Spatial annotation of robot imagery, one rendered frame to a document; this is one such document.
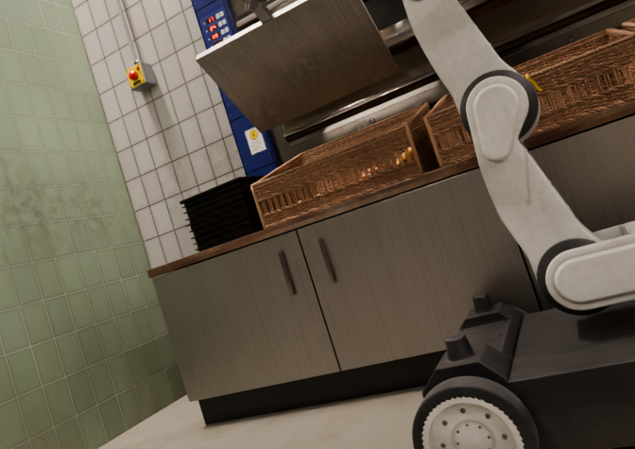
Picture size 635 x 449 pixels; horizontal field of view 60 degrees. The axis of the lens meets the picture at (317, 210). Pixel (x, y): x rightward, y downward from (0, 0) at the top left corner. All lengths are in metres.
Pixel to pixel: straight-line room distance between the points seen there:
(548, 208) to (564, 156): 0.38
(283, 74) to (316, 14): 0.24
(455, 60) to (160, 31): 1.80
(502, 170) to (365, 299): 0.69
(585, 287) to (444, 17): 0.57
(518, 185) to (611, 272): 0.22
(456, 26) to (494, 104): 0.18
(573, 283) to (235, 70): 1.22
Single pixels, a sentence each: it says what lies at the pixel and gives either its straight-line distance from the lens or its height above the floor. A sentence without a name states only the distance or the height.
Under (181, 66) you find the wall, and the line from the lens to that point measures 2.61.
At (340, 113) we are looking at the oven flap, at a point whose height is 0.94.
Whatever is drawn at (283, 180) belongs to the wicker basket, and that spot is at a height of 0.71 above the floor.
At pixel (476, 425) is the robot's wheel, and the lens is 1.00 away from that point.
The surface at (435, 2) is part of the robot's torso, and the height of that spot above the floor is 0.86.
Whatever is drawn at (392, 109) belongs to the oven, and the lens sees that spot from 2.13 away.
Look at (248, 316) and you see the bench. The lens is 1.81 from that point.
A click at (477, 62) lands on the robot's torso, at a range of 1.15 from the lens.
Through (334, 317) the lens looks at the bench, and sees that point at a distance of 1.67.
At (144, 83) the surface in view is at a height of 1.41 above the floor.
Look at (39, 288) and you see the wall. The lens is 2.34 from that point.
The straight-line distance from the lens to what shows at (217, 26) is 2.49.
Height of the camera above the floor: 0.49
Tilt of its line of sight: 3 degrees up
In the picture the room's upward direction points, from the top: 18 degrees counter-clockwise
